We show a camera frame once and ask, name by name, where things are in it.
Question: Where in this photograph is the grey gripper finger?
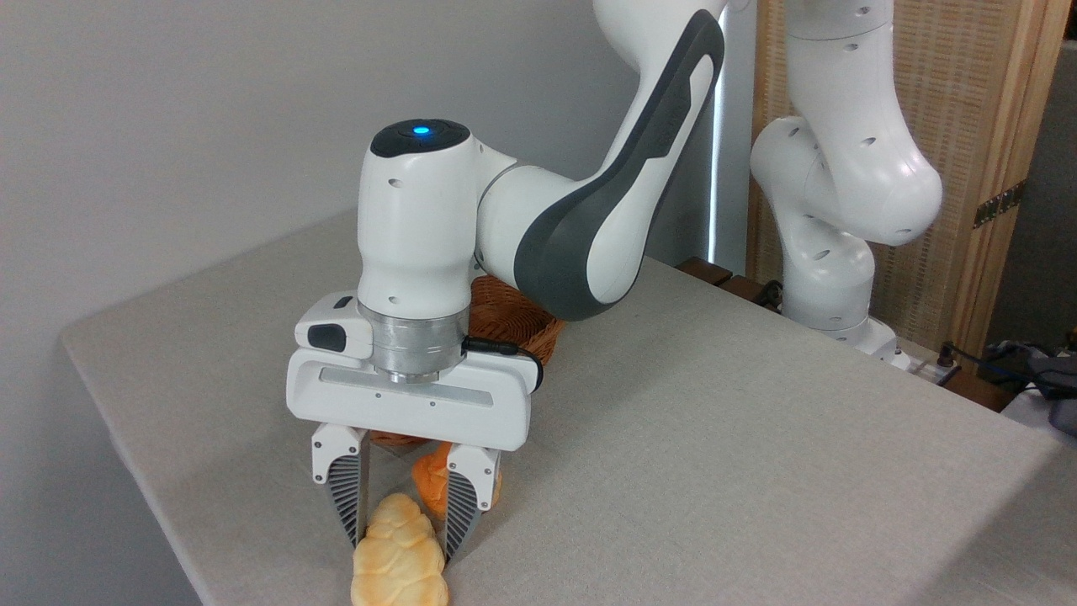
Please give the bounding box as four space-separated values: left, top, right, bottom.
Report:
310 423 373 548
442 442 499 563

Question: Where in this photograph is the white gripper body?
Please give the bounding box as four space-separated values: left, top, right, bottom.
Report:
286 347 533 451

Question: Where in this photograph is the pale braided bread loaf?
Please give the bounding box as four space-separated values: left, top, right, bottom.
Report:
351 492 451 606

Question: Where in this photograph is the orange round bread roll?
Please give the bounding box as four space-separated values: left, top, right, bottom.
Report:
411 442 503 520

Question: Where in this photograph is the brown wicker oval basket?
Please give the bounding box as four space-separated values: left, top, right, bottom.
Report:
370 274 566 447

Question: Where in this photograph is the grey tablecloth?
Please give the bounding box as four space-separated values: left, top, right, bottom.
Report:
59 206 1077 606

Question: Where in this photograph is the dark wooden block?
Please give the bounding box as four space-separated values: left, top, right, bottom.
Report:
677 257 733 287

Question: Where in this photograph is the dark grey cloth bundle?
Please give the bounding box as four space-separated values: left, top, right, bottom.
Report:
984 337 1077 439

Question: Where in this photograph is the metal screen hinge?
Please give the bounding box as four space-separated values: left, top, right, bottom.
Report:
974 181 1026 230

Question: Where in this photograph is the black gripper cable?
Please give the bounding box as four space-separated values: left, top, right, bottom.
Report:
461 337 545 395

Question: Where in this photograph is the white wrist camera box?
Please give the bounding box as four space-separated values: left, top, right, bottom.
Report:
294 293 375 361

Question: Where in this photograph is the black background cable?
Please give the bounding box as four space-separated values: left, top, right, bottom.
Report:
936 340 1077 398

